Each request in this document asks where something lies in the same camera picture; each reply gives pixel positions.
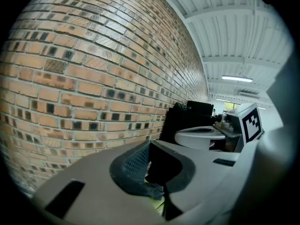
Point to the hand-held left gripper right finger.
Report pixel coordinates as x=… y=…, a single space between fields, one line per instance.
x=201 y=172

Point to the black bag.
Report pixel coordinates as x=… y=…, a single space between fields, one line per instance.
x=181 y=105

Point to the grey cardigan garment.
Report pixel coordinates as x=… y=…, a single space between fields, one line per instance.
x=152 y=191

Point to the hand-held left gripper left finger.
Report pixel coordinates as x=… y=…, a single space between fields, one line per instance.
x=93 y=196

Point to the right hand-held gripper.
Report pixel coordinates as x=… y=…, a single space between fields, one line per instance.
x=250 y=125

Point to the yellow-green cloth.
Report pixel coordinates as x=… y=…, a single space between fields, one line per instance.
x=155 y=204

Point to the black board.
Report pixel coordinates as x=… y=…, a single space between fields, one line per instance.
x=171 y=125

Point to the white ceiling tube light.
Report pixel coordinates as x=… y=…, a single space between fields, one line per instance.
x=237 y=78

